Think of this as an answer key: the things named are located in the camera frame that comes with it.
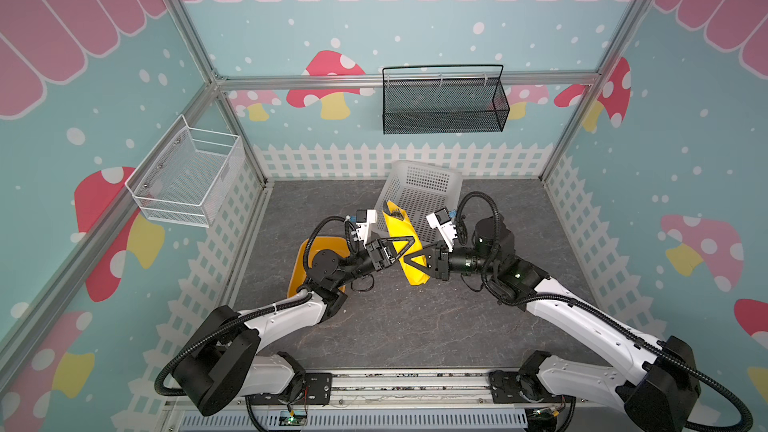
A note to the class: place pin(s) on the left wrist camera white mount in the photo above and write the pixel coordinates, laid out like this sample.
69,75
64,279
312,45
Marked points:
363,222

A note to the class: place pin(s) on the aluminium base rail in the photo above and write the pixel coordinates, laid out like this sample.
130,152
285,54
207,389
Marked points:
444,387

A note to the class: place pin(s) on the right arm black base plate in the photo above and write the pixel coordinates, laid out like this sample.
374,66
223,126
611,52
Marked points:
508,387

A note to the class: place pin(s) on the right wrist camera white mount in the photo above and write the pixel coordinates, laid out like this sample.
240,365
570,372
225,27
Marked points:
443,221

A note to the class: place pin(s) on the black wire mesh wall basket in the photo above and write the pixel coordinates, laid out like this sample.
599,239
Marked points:
442,99

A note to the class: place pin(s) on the white vented cable duct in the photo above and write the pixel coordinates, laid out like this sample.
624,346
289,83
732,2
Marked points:
397,420

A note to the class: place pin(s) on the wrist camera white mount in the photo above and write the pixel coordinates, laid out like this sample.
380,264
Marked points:
443,221
363,222

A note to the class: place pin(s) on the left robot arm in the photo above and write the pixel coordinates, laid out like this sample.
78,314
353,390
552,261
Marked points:
221,362

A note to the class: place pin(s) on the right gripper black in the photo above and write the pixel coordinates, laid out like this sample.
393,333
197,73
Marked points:
439,261

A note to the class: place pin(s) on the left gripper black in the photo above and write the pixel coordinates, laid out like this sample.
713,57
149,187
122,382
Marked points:
381,255

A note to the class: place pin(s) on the white wire wall basket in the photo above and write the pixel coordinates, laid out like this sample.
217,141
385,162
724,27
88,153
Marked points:
187,176

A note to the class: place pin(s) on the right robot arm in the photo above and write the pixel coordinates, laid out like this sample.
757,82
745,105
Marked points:
654,394

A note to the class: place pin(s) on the white perforated plastic basket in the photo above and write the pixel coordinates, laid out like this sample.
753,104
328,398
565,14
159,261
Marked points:
419,189

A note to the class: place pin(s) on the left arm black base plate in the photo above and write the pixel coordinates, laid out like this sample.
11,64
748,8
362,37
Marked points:
307,389

